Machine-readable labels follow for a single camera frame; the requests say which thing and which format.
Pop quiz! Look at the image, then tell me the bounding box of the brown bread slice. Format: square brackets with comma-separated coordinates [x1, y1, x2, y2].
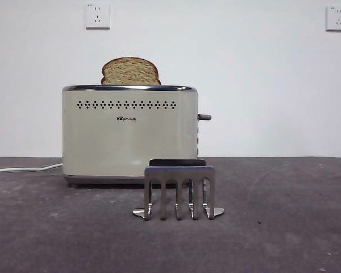
[101, 57, 162, 85]

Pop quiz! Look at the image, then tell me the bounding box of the silver metal toast rack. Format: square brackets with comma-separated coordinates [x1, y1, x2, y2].
[132, 158, 225, 221]

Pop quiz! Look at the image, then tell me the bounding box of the cream two-slot toaster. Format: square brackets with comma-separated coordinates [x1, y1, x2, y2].
[61, 84, 213, 188]

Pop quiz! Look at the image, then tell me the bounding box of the white wall socket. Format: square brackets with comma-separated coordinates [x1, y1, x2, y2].
[325, 5, 341, 32]
[84, 3, 111, 30]

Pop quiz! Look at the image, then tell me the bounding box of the white power cable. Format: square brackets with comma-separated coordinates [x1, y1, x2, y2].
[0, 162, 63, 175]

